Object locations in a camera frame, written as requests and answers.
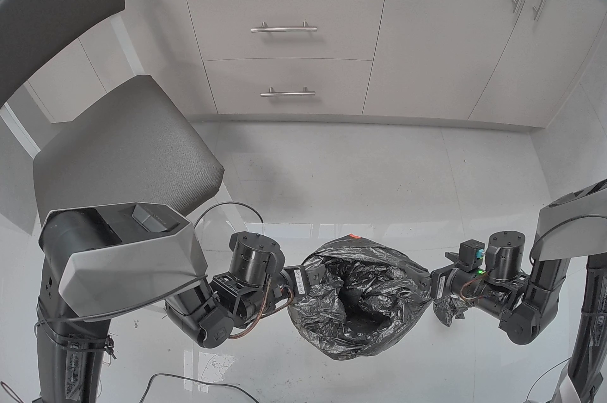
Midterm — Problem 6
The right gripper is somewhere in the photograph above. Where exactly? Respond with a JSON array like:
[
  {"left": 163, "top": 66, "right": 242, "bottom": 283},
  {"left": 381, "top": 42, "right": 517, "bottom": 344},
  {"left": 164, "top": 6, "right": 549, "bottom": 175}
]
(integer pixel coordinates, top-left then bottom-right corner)
[{"left": 429, "top": 270, "right": 476, "bottom": 303}]

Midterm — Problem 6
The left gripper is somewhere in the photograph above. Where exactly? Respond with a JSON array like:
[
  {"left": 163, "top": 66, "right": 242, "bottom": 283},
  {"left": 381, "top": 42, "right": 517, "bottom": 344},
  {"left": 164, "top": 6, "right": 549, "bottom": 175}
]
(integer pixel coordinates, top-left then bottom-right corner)
[{"left": 278, "top": 266, "right": 312, "bottom": 298}]

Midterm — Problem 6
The black plastic bag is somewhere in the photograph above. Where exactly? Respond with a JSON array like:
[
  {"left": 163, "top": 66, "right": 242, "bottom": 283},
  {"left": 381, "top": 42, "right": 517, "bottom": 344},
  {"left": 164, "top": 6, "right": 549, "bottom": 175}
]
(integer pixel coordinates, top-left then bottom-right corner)
[{"left": 287, "top": 236, "right": 434, "bottom": 361}]

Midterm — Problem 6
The crumpled black plastic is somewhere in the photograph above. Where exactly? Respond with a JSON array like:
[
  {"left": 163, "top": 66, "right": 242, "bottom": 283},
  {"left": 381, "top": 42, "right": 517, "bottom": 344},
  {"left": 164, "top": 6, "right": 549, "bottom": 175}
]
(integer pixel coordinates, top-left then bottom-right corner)
[{"left": 432, "top": 294, "right": 468, "bottom": 326}]

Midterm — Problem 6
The grey padded chair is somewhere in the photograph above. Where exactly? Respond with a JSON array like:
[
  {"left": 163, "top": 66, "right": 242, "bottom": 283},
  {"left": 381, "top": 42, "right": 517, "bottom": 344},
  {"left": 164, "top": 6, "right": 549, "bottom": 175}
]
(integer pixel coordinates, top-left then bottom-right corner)
[{"left": 0, "top": 0, "right": 260, "bottom": 256}]

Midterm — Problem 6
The beige cabinet with drawers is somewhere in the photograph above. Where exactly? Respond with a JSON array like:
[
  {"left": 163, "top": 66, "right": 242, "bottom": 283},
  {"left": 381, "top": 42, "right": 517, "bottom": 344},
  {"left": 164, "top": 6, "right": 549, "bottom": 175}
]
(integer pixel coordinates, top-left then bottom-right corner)
[{"left": 0, "top": 0, "right": 607, "bottom": 130}]

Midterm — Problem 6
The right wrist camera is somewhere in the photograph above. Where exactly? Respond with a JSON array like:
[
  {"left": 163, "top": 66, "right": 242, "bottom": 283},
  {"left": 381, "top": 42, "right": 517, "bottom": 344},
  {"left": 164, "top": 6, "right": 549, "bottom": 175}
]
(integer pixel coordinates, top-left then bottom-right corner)
[{"left": 445, "top": 240, "right": 487, "bottom": 273}]

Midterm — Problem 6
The black cable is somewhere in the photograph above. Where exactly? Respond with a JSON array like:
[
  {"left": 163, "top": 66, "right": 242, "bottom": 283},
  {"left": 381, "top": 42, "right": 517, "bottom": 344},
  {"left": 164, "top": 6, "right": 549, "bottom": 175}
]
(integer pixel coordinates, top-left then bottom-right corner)
[
  {"left": 144, "top": 373, "right": 260, "bottom": 403},
  {"left": 193, "top": 200, "right": 265, "bottom": 226}
]

